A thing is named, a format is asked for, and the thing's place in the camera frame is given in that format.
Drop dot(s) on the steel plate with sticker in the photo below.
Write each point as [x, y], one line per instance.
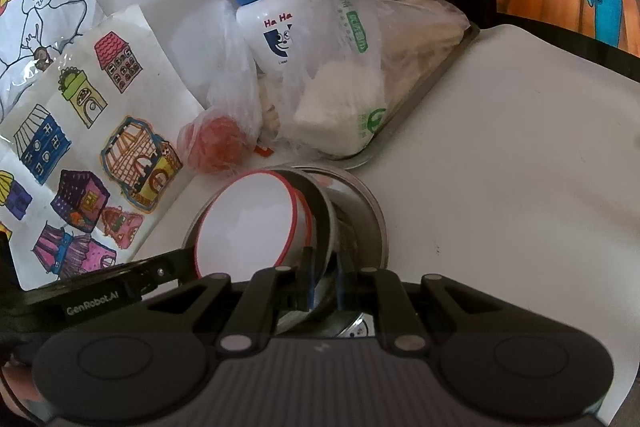
[363, 239]

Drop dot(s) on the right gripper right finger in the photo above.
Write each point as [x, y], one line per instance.
[382, 295]

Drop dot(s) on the colourful houses drawing sheet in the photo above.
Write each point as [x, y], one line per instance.
[93, 149]

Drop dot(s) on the line drawing with yellow figure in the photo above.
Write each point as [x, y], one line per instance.
[33, 34]

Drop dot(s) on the red-rimmed white bowl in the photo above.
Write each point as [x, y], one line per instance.
[304, 227]
[250, 225]

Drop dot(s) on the person's left hand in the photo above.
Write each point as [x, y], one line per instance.
[19, 392]

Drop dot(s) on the white printed table mat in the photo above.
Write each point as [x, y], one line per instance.
[519, 175]

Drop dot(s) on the plastic bag with white block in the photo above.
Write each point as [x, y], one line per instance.
[351, 64]

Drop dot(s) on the red ball in plastic bag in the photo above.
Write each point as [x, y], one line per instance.
[213, 144]

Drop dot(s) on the deep steel bowl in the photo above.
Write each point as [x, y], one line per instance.
[317, 263]

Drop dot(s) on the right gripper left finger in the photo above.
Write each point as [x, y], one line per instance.
[255, 317]

